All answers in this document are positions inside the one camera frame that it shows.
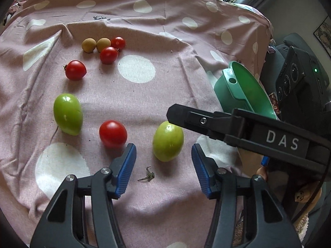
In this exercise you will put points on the grey chair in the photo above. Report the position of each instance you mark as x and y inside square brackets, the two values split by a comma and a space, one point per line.
[297, 40]

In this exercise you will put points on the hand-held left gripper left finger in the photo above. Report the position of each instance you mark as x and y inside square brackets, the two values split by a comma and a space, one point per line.
[125, 170]

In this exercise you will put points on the dried green tomato calyx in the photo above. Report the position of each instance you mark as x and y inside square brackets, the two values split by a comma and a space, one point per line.
[148, 176]

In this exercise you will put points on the small red cherry tomato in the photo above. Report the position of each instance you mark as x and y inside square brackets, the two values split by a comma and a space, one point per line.
[108, 55]
[118, 42]

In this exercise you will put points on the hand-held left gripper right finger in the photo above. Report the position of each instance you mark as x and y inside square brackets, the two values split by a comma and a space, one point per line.
[201, 170]

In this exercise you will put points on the green unripe tomato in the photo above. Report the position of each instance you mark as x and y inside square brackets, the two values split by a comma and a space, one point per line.
[168, 142]
[67, 113]

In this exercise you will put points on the crumpled pink clothes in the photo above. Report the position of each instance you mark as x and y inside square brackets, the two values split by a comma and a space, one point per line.
[19, 2]

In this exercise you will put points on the pink polka-dot blanket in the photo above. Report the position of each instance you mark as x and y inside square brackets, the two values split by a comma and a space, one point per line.
[155, 95]

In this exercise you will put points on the medium red tomato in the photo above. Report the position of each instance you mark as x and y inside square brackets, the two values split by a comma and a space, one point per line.
[113, 134]

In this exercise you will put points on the brown longan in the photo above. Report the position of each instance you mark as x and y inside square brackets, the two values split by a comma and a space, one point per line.
[103, 44]
[88, 45]

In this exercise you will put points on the red tomato with stem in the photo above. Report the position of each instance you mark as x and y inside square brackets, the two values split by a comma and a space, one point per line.
[75, 70]

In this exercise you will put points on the green plastic bowl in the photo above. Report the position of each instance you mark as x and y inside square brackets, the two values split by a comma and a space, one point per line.
[248, 85]

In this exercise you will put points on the framed wall picture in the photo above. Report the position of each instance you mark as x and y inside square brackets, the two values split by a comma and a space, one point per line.
[324, 35]

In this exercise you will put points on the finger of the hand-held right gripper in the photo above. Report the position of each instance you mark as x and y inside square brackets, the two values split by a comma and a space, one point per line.
[196, 120]
[265, 161]

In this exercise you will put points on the light blue pillow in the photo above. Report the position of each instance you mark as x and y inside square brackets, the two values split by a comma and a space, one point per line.
[250, 8]

